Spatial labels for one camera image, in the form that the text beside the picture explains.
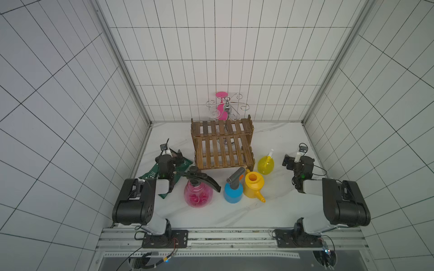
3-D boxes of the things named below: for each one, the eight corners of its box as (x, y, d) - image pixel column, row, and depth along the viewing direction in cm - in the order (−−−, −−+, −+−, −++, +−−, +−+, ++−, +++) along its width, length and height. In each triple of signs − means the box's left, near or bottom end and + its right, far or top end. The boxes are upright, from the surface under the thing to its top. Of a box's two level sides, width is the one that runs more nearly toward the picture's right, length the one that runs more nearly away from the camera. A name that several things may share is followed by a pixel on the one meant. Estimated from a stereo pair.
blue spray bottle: (227, 206, 84) (230, 188, 66) (223, 194, 88) (224, 173, 70) (244, 200, 86) (251, 180, 68) (239, 188, 90) (244, 167, 72)
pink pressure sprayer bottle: (185, 202, 84) (175, 183, 65) (194, 186, 89) (188, 164, 71) (211, 216, 79) (209, 199, 61) (219, 198, 85) (220, 178, 67)
